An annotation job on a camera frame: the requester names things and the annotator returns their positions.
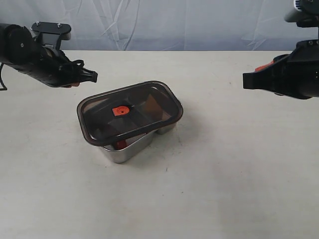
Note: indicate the red toy sausage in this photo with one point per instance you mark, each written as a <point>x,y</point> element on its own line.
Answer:
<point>119,145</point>

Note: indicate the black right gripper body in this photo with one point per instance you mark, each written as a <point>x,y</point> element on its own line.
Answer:
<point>294,75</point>

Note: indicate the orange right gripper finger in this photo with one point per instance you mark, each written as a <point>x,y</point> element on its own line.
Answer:
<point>260,68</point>

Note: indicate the dark transparent box lid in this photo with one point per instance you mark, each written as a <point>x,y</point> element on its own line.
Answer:
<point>117,115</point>

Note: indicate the blue-grey backdrop curtain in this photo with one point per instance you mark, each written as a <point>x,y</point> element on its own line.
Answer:
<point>164,25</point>

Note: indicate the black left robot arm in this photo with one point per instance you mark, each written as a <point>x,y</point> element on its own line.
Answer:
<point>16,44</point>

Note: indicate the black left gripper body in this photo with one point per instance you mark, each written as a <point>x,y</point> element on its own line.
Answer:
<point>54,69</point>

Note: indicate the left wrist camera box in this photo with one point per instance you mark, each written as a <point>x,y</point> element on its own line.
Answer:
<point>50,33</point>

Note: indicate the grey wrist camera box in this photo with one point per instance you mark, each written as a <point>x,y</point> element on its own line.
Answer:
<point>304,13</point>

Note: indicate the yellow toy cheese wedge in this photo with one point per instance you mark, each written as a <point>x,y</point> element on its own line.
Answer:
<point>152,108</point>

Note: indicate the stainless steel lunch box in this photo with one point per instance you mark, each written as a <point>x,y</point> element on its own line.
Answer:
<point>135,145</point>

